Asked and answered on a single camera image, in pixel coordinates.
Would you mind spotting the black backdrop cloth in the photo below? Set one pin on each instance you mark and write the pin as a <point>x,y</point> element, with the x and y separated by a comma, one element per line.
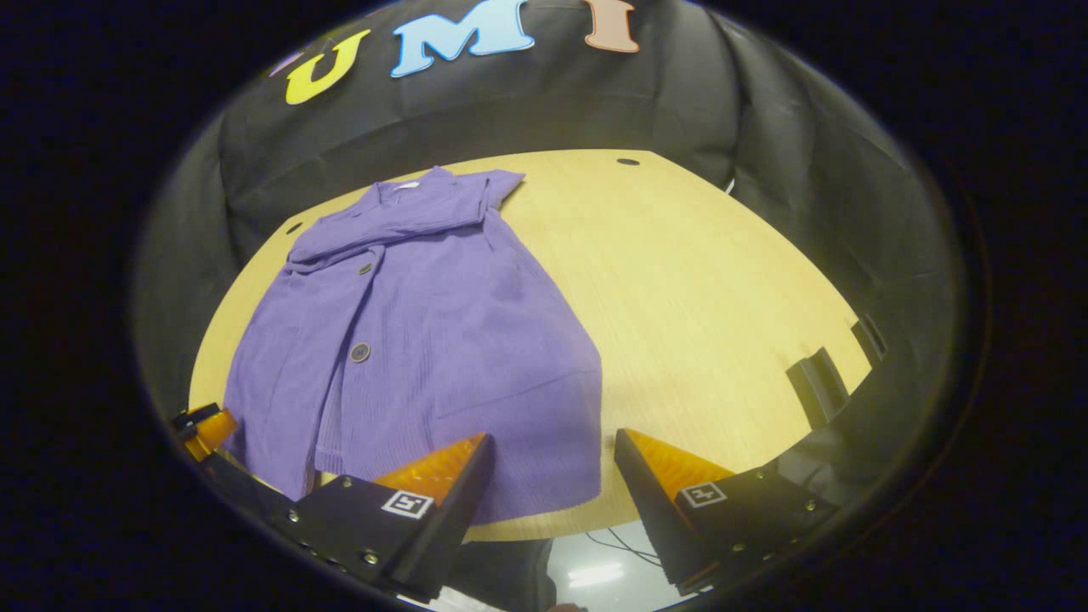
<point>595,102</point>

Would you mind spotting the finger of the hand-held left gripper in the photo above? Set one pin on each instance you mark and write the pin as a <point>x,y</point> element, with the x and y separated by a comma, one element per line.
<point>212,429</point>

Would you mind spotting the black table bracket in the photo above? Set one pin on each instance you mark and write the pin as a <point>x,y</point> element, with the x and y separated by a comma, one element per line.
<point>818,387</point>
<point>870,338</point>

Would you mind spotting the purple button shirt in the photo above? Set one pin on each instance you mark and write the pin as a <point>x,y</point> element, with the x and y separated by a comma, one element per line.
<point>442,340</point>

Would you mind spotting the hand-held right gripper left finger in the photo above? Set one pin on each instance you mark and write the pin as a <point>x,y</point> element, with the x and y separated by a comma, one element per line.
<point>450,518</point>

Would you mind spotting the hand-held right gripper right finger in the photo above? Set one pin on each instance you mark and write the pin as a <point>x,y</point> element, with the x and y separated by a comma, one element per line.
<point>650,510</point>

